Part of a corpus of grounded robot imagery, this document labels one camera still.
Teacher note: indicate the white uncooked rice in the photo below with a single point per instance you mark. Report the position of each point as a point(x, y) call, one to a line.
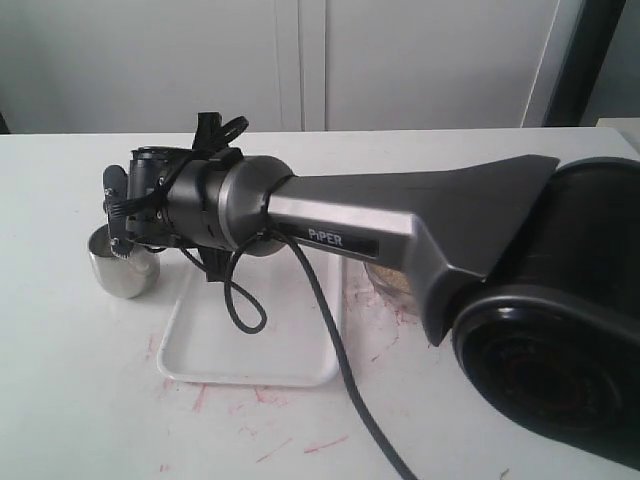
point(393, 278)

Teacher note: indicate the white rectangular tray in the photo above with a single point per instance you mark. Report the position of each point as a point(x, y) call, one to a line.
point(202, 345)

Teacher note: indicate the steel bowl with rice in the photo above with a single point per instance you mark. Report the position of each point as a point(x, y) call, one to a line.
point(400, 300)

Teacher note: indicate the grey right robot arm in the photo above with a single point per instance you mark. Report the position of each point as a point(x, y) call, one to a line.
point(528, 265)

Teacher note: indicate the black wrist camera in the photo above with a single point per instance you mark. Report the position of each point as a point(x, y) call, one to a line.
point(150, 163)

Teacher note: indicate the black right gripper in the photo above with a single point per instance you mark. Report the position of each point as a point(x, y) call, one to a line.
point(139, 221)

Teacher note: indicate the white cabinet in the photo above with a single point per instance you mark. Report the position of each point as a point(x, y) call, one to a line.
point(151, 66)

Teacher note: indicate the steel cup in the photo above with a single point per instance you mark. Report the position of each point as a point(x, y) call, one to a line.
point(125, 278)

